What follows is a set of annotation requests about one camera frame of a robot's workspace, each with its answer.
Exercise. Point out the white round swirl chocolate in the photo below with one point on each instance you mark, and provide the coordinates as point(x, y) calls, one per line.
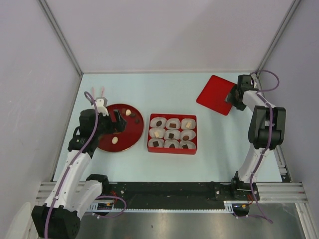
point(114, 140)

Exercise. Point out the pink metal tongs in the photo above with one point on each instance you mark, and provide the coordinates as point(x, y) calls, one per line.
point(97, 92)

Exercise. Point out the white heart chocolate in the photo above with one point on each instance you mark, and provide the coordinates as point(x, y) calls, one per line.
point(128, 112)

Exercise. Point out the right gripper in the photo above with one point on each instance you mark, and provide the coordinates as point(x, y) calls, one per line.
point(230, 98)

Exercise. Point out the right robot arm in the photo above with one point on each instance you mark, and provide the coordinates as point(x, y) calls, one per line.
point(266, 132)

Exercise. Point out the grey cable duct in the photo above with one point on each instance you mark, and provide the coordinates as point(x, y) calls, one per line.
point(101, 209)

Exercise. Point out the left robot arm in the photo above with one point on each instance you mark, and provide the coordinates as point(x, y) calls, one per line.
point(60, 215)

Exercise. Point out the red box lid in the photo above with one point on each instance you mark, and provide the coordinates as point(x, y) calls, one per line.
point(214, 94)

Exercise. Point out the round red plate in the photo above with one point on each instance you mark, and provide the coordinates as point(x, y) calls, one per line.
point(130, 136)

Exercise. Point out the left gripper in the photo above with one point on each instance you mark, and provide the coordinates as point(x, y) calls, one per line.
point(118, 125)

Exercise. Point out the white paper cup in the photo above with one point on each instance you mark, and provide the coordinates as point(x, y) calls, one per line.
point(173, 120)
point(167, 143)
point(175, 131)
point(159, 130)
point(190, 144)
point(188, 132)
point(161, 142)
point(155, 120)
point(185, 121)

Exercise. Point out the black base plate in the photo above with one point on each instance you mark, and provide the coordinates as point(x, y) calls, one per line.
point(185, 193)

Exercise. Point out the red chocolate box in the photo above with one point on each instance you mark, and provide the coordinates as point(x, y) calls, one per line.
point(174, 150)

